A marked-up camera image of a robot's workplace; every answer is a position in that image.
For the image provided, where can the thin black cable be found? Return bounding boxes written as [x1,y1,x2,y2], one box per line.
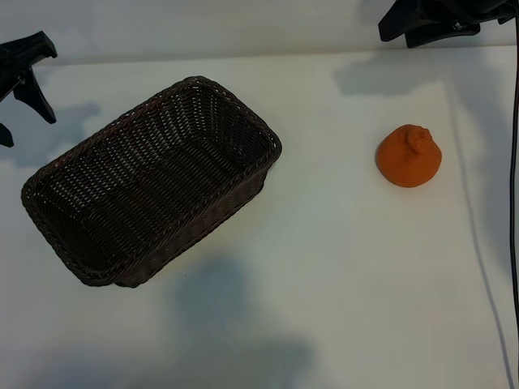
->
[508,22,519,309]

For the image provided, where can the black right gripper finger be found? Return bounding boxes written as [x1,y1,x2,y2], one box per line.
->
[405,22,482,49]
[377,0,437,42]

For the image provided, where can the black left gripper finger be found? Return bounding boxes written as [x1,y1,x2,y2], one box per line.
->
[0,31,58,68]
[0,68,57,147]

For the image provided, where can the orange with knobbed top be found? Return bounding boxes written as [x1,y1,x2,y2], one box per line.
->
[375,123,443,189]

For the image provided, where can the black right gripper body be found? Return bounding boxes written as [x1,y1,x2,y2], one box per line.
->
[421,0,519,26]

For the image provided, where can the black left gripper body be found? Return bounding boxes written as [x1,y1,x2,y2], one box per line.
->
[0,64,26,102]

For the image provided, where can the dark brown woven wicker basket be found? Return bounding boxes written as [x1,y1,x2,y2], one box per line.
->
[19,75,283,289]

